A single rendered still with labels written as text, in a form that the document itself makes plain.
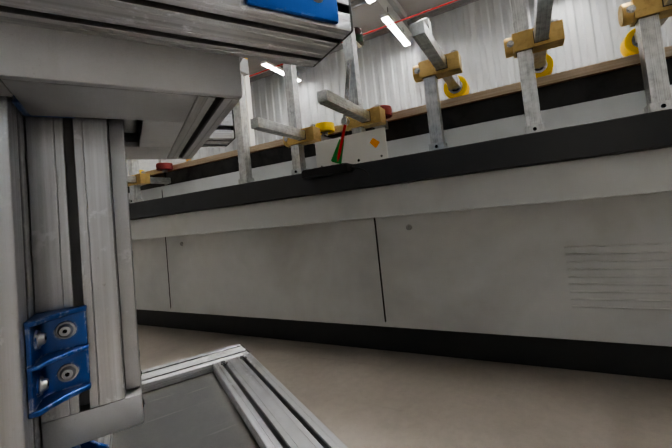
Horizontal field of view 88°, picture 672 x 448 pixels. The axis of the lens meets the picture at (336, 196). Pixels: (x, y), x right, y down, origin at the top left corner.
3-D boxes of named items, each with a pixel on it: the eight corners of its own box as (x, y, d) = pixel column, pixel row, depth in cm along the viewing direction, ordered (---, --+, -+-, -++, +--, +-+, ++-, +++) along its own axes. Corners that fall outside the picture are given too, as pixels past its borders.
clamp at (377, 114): (380, 121, 110) (379, 105, 110) (343, 130, 116) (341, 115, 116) (387, 124, 114) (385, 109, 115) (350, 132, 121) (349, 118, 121)
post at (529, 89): (545, 148, 89) (521, -33, 91) (529, 150, 91) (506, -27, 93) (544, 149, 92) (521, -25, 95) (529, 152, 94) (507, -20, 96)
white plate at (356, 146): (387, 158, 108) (384, 126, 109) (316, 170, 121) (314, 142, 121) (388, 158, 109) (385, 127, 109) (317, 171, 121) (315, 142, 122)
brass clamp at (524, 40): (565, 37, 86) (563, 17, 86) (505, 54, 92) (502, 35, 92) (563, 46, 91) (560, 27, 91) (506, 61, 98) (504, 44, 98)
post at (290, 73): (302, 188, 125) (290, 57, 127) (294, 189, 126) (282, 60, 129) (308, 188, 128) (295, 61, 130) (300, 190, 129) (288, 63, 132)
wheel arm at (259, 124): (259, 129, 101) (258, 115, 102) (250, 132, 103) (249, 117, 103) (332, 147, 140) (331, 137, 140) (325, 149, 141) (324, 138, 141)
